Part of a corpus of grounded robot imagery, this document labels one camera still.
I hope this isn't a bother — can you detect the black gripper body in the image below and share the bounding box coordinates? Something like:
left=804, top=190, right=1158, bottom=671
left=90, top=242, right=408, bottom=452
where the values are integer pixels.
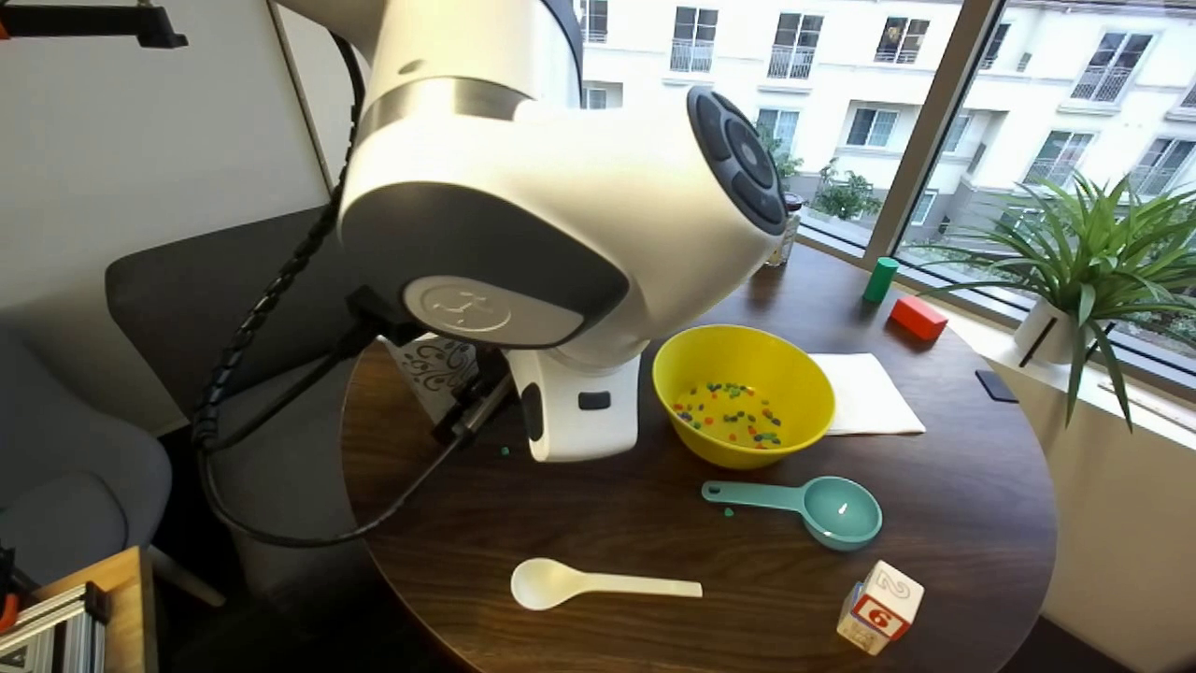
left=459, top=352, right=521, bottom=422

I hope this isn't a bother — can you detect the white patterned paper coffee cup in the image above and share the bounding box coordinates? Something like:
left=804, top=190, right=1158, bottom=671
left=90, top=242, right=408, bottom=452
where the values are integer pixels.
left=390, top=331, right=486, bottom=429

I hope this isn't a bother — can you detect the colourful cereal in yellow bowl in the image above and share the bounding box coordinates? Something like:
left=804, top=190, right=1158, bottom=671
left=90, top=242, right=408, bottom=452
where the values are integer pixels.
left=669, top=378, right=790, bottom=452

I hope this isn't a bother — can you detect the yellow plastic bowl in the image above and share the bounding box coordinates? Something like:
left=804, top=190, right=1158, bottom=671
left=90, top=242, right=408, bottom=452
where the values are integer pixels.
left=646, top=323, right=840, bottom=476

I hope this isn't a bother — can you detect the white plastic spoon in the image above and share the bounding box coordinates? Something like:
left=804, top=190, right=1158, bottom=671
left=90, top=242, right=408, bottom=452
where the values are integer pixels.
left=510, top=554, right=706, bottom=616

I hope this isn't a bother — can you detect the dark grey armchair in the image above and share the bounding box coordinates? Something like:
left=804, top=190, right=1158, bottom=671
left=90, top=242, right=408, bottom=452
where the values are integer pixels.
left=106, top=204, right=384, bottom=604

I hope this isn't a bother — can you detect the teal measuring scoop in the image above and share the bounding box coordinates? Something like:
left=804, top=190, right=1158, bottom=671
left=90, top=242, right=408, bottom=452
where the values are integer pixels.
left=698, top=470, right=890, bottom=557

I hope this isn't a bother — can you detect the white paper napkin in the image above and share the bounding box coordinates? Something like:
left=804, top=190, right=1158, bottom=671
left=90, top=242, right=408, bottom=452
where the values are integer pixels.
left=809, top=352, right=930, bottom=442

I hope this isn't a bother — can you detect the aluminium and wood robot stand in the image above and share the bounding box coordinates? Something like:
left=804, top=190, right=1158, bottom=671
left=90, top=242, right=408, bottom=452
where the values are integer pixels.
left=0, top=541, right=161, bottom=673

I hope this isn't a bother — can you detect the green block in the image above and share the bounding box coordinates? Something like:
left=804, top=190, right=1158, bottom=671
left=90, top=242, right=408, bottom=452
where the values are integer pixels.
left=861, top=256, right=906, bottom=309

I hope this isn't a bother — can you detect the red block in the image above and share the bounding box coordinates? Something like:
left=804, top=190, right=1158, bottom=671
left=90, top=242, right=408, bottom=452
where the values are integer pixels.
left=887, top=296, right=953, bottom=348

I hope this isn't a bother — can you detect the small white carton box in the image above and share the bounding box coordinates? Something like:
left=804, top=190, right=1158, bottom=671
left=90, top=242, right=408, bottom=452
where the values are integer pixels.
left=833, top=557, right=930, bottom=661

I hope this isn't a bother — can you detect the green potted plant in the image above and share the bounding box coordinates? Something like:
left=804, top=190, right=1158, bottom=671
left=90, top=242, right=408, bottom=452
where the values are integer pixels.
left=957, top=171, right=1196, bottom=433

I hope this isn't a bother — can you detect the window frame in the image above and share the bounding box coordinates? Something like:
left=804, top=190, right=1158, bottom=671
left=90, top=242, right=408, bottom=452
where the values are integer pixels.
left=575, top=0, right=1196, bottom=395

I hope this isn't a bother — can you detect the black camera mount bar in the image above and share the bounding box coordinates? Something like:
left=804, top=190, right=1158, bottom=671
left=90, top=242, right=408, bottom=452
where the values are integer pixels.
left=0, top=3, right=190, bottom=53

